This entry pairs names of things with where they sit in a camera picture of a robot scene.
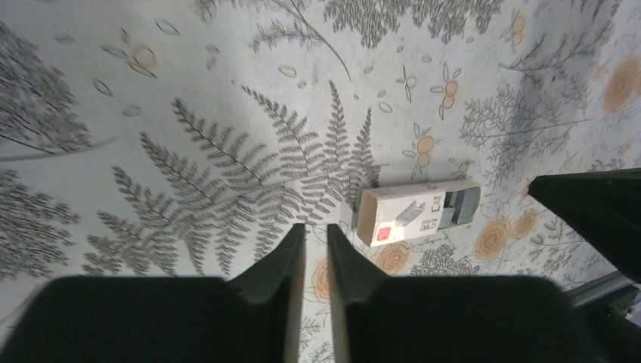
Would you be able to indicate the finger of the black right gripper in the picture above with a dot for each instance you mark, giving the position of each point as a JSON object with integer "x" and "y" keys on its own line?
{"x": 602, "y": 207}

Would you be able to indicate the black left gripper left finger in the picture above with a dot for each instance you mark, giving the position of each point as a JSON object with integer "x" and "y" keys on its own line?
{"x": 266, "y": 319}

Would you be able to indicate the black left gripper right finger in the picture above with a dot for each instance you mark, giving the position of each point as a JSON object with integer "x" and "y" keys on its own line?
{"x": 353, "y": 280}

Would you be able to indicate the cardboard staple box sleeve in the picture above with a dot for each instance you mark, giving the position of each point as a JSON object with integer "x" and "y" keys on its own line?
{"x": 387, "y": 216}

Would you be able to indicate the floral tablecloth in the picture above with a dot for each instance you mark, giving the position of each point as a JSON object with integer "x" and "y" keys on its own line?
{"x": 179, "y": 138}

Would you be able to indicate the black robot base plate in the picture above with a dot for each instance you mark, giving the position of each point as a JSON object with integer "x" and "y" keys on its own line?
{"x": 606, "y": 304}

